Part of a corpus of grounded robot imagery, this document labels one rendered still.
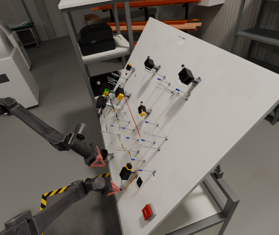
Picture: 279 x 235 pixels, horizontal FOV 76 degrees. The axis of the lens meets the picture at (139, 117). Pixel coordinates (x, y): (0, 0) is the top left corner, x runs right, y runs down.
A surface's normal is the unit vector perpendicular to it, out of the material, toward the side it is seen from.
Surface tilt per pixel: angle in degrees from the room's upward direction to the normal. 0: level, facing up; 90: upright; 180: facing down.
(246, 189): 0
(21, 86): 90
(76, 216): 0
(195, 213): 0
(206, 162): 53
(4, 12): 90
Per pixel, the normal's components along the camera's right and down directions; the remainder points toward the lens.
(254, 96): -0.83, -0.24
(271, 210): -0.11, -0.77
